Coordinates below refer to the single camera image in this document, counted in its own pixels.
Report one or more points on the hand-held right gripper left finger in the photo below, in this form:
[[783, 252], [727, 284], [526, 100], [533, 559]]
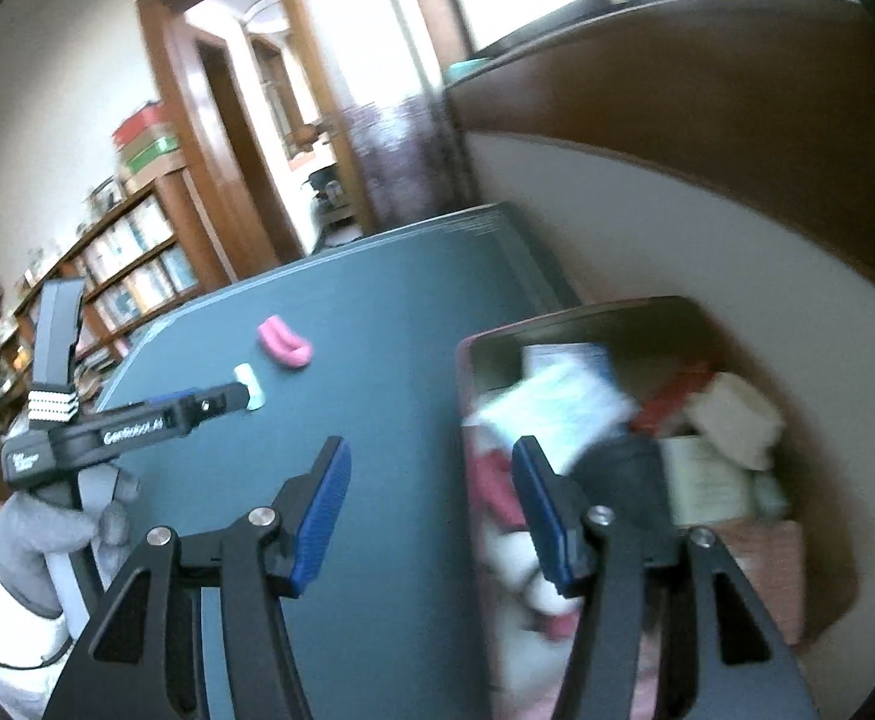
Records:
[[325, 517]]

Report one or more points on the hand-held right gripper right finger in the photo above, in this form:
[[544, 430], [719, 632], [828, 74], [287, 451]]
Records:
[[546, 521]]

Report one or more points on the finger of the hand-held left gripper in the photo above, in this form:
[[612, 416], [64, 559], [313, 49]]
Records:
[[205, 409]]

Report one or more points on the small white blue tube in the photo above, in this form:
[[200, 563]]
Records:
[[250, 386]]

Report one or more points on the red storage box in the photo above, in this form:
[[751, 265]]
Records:
[[827, 540]]

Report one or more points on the teal covered desktop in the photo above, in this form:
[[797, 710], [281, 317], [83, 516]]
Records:
[[392, 360]]

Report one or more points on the person's left hand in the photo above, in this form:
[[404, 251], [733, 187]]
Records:
[[25, 532]]

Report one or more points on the white blue paper packet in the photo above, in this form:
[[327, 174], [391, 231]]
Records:
[[557, 397]]

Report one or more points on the rows of books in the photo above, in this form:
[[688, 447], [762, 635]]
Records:
[[137, 262]]

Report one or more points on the wooden bookshelf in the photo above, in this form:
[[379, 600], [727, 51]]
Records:
[[190, 240]]

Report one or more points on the brown cardboard box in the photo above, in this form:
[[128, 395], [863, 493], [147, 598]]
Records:
[[158, 175]]

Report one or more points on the black wok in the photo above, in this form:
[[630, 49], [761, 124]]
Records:
[[325, 181]]

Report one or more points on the green flat box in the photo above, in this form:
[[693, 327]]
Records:
[[152, 156]]

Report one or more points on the red flat box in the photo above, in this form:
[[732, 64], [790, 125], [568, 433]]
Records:
[[141, 127]]

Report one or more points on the patterned grey curtain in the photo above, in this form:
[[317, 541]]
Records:
[[407, 165]]

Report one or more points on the wooden door frame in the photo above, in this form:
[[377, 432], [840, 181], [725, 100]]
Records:
[[175, 127]]

